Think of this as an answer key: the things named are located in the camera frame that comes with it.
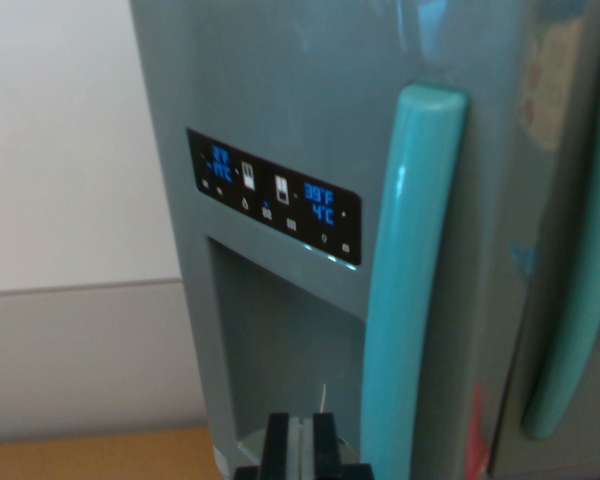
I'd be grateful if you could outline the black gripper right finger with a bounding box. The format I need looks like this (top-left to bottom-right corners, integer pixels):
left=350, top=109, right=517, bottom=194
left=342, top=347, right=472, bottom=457
left=301, top=412, right=345, bottom=480

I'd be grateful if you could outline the plain grey fridge door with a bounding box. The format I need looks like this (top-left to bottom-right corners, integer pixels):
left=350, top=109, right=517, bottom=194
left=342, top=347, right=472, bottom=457
left=488, top=0, right=600, bottom=480

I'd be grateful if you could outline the black temperature display panel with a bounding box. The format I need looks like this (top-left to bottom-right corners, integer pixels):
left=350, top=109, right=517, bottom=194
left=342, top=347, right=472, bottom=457
left=185, top=127, right=363, bottom=267

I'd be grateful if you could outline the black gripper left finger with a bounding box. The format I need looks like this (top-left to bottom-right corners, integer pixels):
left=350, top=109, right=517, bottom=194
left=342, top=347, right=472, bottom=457
left=260, top=412, right=302, bottom=480

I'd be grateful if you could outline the teal door handle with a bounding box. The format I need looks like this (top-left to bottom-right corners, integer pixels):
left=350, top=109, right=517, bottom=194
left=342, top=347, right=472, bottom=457
left=358, top=83, right=469, bottom=480
left=521, top=0, right=600, bottom=442

